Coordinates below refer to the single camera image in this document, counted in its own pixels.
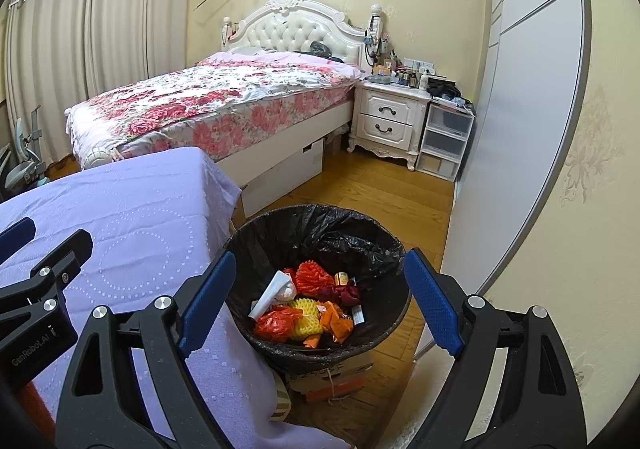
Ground beige curtain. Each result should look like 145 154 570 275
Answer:
2 0 101 165
92 0 197 95

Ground dark clothing item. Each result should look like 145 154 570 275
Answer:
300 42 346 62

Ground orange foam fruit net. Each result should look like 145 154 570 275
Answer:
294 260 335 297

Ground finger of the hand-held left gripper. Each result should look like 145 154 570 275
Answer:
0 229 94 330
0 218 36 262

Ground black-lined trash bin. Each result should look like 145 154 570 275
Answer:
222 204 413 375

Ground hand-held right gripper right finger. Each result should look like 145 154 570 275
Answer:
402 248 588 449

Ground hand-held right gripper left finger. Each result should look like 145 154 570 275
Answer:
55 250 238 449

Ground clear plastic drawer unit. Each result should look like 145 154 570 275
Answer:
416 99 475 182

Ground black bag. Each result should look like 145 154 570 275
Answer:
427 79 461 100

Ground white paper strip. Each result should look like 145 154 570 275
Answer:
248 270 288 321

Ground cardboard box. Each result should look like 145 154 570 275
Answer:
287 354 375 402

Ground white sliding wardrobe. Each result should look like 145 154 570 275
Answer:
412 0 588 365

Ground red plastic bag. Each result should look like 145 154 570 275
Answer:
255 306 303 342

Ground grey desk chair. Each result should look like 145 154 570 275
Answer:
0 106 51 190

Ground cluster of small toiletry bottles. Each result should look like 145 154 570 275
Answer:
370 54 436 90

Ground white carved nightstand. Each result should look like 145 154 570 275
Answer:
346 79 432 172

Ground orange plastic bag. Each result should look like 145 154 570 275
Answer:
302 301 355 350

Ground white tufted bed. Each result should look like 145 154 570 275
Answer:
65 0 381 190

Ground hanging cables on bedpost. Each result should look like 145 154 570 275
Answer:
364 4 396 67

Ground white storage box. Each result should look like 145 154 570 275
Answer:
243 138 326 219

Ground yellow foam fruit net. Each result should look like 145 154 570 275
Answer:
289 298 326 342

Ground pink floral duvet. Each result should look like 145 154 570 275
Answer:
66 52 366 162

